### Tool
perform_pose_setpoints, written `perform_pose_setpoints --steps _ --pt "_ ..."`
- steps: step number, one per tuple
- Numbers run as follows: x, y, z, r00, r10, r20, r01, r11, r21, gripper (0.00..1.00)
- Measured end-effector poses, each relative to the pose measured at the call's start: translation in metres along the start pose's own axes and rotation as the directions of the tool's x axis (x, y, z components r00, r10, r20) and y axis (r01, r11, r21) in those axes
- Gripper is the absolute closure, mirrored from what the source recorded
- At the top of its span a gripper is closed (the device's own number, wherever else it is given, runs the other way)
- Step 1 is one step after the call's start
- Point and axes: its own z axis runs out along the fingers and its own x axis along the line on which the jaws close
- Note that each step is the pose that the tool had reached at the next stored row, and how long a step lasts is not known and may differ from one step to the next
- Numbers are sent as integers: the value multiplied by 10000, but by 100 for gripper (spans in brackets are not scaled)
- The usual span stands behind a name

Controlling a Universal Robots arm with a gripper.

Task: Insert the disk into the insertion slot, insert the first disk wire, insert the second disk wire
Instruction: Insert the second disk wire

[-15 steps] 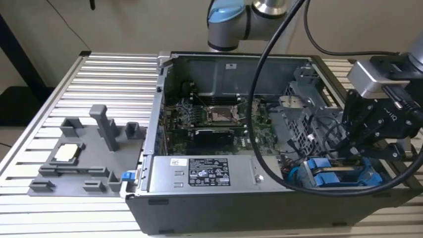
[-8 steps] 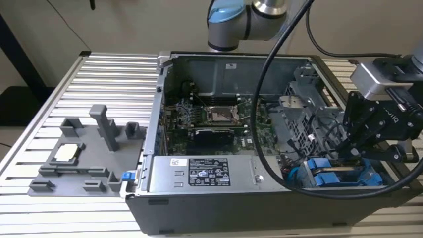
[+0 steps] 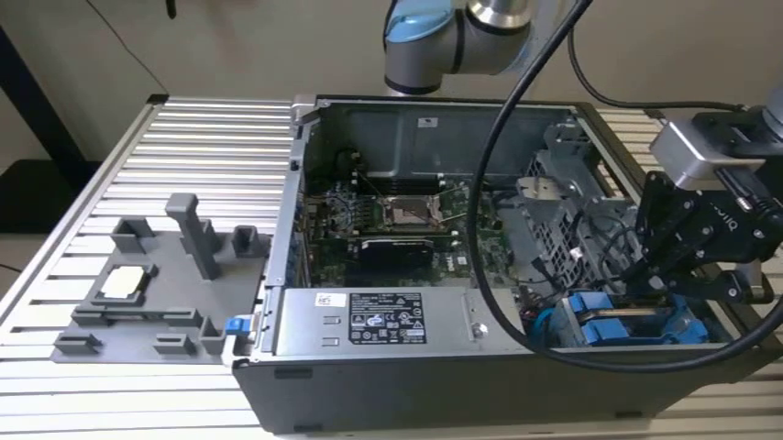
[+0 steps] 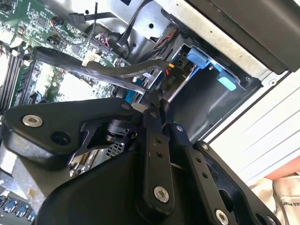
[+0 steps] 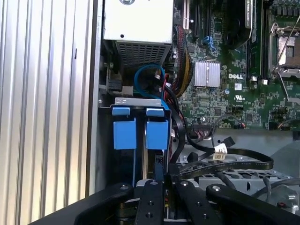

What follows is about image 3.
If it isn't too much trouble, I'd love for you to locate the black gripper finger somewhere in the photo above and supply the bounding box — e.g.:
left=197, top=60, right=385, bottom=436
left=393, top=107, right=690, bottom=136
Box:
left=622, top=171, right=693, bottom=294
left=663, top=260, right=774, bottom=303

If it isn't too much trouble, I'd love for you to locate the black disk wire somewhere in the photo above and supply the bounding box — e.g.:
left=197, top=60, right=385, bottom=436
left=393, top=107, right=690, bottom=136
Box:
left=531, top=246, right=638, bottom=297
left=598, top=224, right=651, bottom=294

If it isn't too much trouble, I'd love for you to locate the hard disk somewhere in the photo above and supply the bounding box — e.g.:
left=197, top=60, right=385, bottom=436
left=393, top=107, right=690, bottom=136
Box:
left=559, top=291, right=693, bottom=323

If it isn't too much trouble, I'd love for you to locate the grey metal disk bay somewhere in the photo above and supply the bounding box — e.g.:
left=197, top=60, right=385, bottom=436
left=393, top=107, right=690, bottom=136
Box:
left=517, top=121, right=645, bottom=295

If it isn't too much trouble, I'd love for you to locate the blue disk carrier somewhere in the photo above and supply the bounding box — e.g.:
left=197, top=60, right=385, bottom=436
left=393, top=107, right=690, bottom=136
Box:
left=578, top=318, right=713, bottom=347

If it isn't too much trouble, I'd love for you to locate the green motherboard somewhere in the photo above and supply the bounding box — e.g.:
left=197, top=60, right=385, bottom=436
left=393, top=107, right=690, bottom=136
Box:
left=303, top=178, right=522, bottom=290

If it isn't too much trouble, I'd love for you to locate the locking lever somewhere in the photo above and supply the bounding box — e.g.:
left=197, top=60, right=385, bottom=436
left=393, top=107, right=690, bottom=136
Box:
left=439, top=180, right=486, bottom=203

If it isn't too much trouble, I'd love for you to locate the CPU socket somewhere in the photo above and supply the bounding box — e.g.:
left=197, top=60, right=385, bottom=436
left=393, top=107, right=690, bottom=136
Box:
left=373, top=194, right=450, bottom=229

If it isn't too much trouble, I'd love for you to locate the black graphics card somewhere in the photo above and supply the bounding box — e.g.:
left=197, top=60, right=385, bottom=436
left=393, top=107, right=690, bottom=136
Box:
left=354, top=236, right=437, bottom=277

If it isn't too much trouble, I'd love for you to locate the black open PC case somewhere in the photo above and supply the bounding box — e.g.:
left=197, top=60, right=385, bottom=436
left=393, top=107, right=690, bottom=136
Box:
left=230, top=93, right=779, bottom=435

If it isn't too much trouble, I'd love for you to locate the silver power supply unit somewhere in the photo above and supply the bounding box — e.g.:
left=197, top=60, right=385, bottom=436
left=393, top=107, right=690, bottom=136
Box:
left=273, top=287, right=531, bottom=357

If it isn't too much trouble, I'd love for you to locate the grey parts rack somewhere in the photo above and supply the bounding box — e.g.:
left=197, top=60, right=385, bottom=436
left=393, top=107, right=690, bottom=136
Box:
left=52, top=192, right=275, bottom=366

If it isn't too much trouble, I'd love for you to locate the silver CPU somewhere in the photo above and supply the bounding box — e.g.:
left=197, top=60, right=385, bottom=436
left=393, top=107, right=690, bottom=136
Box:
left=100, top=267, right=153, bottom=299

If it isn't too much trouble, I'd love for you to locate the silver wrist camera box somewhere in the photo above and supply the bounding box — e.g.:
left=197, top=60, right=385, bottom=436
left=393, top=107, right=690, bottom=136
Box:
left=649, top=115, right=770, bottom=190

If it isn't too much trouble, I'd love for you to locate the blue data wire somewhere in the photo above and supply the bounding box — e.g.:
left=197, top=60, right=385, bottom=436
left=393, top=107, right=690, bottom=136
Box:
left=529, top=305, right=559, bottom=346

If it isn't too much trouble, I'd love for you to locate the thin black camera cable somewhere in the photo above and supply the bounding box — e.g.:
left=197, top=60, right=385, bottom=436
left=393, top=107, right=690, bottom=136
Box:
left=567, top=25, right=751, bottom=113

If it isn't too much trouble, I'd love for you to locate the black desk frame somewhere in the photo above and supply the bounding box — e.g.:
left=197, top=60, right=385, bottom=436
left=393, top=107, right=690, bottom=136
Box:
left=0, top=25, right=103, bottom=235

